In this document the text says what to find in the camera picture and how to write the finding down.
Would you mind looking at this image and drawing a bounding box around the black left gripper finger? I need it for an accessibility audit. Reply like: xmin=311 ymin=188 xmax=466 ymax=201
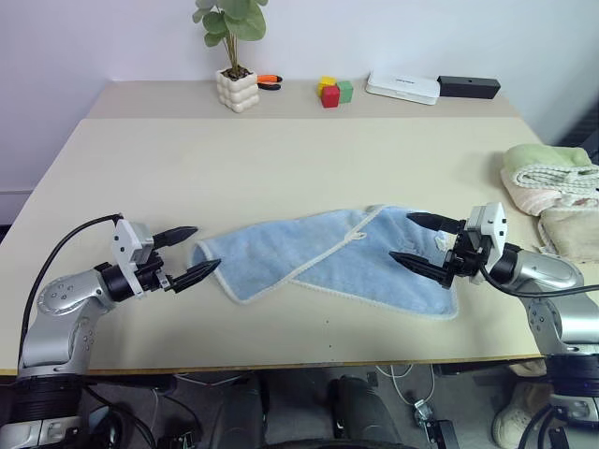
xmin=164 ymin=258 xmax=223 ymax=296
xmin=152 ymin=225 xmax=199 ymax=250

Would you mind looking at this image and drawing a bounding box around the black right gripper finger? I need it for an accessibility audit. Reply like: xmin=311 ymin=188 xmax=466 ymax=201
xmin=406 ymin=211 xmax=465 ymax=235
xmin=388 ymin=251 xmax=454 ymax=287

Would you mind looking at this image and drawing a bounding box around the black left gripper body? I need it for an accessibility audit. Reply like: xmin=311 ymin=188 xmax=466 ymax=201
xmin=134 ymin=251 xmax=176 ymax=296

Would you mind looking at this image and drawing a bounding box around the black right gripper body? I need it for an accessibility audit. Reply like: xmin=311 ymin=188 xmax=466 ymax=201
xmin=441 ymin=219 xmax=492 ymax=288

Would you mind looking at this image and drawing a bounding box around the light blue towel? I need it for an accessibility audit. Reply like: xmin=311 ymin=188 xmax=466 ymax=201
xmin=189 ymin=203 xmax=460 ymax=322

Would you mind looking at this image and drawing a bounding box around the beige folded towel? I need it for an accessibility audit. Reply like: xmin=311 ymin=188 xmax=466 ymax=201
xmin=536 ymin=205 xmax=599 ymax=264

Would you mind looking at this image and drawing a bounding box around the white beaded folded towel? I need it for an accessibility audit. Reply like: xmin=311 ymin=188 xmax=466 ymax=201
xmin=509 ymin=163 xmax=599 ymax=196

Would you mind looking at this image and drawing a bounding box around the light green folded towel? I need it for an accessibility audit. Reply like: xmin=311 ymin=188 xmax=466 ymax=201
xmin=503 ymin=143 xmax=593 ymax=177

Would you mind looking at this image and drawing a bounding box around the pile of folded towels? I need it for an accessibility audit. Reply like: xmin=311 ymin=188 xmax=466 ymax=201
xmin=500 ymin=167 xmax=599 ymax=217

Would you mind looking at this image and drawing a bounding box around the black rectangular box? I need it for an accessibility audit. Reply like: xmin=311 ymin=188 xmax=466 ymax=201
xmin=437 ymin=75 xmax=503 ymax=101

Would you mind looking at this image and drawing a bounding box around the white flat box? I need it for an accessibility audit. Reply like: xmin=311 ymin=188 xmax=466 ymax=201
xmin=365 ymin=70 xmax=443 ymax=107

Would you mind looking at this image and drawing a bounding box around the dark rounded shape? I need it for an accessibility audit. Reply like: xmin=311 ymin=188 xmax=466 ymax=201
xmin=327 ymin=373 xmax=403 ymax=443

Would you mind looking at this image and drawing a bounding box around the green plant in white pot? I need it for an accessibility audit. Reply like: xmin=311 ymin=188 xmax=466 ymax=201
xmin=193 ymin=0 xmax=269 ymax=115

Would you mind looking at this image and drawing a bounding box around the white shoe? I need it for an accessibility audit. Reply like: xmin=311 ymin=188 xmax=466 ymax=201
xmin=490 ymin=383 xmax=554 ymax=449

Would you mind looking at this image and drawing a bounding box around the dark object beside table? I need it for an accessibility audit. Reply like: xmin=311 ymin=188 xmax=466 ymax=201
xmin=559 ymin=97 xmax=599 ymax=165

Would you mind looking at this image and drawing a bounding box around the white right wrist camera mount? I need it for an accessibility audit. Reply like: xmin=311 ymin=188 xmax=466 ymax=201
xmin=467 ymin=201 xmax=509 ymax=286

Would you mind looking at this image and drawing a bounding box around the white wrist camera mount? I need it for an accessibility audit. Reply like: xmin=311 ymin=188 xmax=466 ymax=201
xmin=110 ymin=218 xmax=155 ymax=297
xmin=467 ymin=201 xmax=509 ymax=286

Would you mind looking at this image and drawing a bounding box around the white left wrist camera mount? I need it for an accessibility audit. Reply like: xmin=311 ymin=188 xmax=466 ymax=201
xmin=110 ymin=218 xmax=155 ymax=297

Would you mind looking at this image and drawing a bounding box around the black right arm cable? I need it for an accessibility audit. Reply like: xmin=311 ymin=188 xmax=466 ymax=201
xmin=477 ymin=266 xmax=599 ymax=298

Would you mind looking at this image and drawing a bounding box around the thin white cable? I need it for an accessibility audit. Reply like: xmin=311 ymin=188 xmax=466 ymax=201
xmin=368 ymin=364 xmax=439 ymax=413

